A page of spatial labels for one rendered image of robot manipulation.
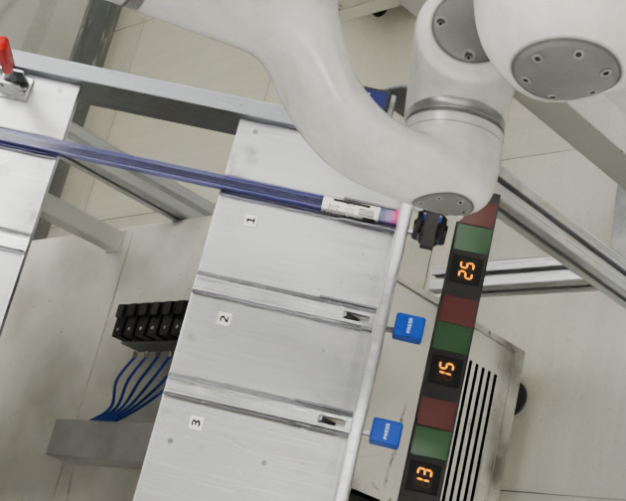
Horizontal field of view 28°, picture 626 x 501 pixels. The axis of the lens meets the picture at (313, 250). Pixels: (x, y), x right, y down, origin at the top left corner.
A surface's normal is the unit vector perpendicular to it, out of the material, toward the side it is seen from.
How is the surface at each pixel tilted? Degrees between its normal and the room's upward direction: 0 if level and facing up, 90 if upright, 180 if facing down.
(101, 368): 0
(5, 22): 90
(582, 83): 96
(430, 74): 67
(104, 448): 0
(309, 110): 50
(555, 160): 0
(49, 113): 43
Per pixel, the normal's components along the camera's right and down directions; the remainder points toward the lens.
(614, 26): 0.22, 0.40
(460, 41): -0.03, -0.32
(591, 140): -0.19, 0.91
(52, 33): 0.71, -0.07
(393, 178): -0.13, 0.80
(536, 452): -0.67, -0.39
